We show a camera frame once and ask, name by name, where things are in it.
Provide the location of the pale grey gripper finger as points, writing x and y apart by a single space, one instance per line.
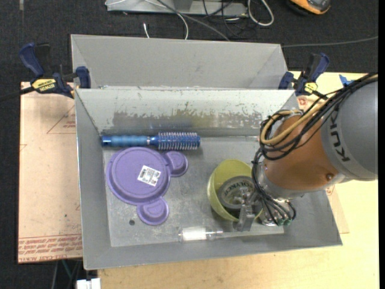
246 198
245 218

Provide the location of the grey tape roll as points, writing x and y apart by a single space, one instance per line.
227 191

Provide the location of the yellow-green bowl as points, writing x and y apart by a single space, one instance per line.
215 188

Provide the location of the clear tube with white insert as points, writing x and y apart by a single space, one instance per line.
195 234

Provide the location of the purple mouse-shaped plate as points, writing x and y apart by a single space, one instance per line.
129 173

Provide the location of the blue round hairbrush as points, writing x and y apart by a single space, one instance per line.
135 140

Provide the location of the grey metal bin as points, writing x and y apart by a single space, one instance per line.
186 71

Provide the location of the brown cardboard board red print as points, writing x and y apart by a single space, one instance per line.
48 176

